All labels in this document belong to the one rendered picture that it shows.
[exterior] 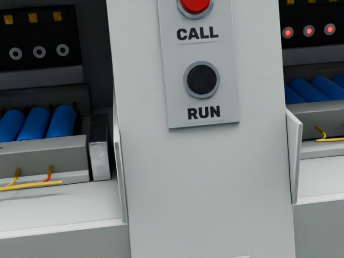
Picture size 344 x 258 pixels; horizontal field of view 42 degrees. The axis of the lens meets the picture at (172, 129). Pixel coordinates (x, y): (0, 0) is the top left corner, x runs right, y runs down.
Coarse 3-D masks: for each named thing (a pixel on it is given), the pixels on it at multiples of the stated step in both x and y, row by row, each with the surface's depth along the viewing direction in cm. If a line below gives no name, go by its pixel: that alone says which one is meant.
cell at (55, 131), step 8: (56, 112) 36; (64, 112) 36; (72, 112) 36; (56, 120) 34; (64, 120) 34; (72, 120) 35; (56, 128) 32; (64, 128) 33; (72, 128) 34; (48, 136) 32; (56, 136) 31; (64, 136) 32
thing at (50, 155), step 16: (0, 144) 29; (16, 144) 29; (32, 144) 29; (48, 144) 29; (64, 144) 29; (80, 144) 29; (0, 160) 28; (16, 160) 29; (32, 160) 29; (48, 160) 29; (64, 160) 29; (80, 160) 29; (0, 176) 29; (16, 176) 28; (48, 176) 28
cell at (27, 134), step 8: (32, 112) 36; (40, 112) 36; (48, 112) 37; (32, 120) 34; (40, 120) 35; (48, 120) 36; (24, 128) 33; (32, 128) 33; (40, 128) 34; (24, 136) 31; (32, 136) 32; (40, 136) 33
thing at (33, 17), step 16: (0, 16) 38; (16, 16) 38; (32, 16) 38; (48, 16) 39; (64, 16) 39; (0, 32) 39; (16, 32) 39; (32, 32) 39; (48, 32) 39; (64, 32) 40; (0, 48) 39; (32, 48) 40; (48, 48) 40; (0, 64) 40; (16, 64) 40; (32, 64) 40; (48, 64) 40; (64, 64) 41
